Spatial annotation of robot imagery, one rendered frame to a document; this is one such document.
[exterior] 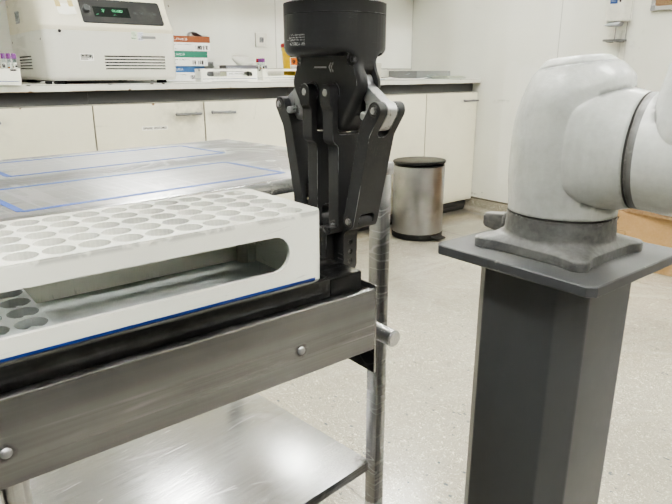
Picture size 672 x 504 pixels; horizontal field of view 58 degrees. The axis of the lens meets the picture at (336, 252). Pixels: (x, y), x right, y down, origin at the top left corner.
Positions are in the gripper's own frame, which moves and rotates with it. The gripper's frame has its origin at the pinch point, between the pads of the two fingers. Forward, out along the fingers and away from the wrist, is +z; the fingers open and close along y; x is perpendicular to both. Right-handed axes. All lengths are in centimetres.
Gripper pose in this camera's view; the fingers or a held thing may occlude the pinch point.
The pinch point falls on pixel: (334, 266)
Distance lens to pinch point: 49.4
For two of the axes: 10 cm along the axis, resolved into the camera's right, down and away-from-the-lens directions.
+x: 7.8, -1.8, 6.0
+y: 6.3, 2.3, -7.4
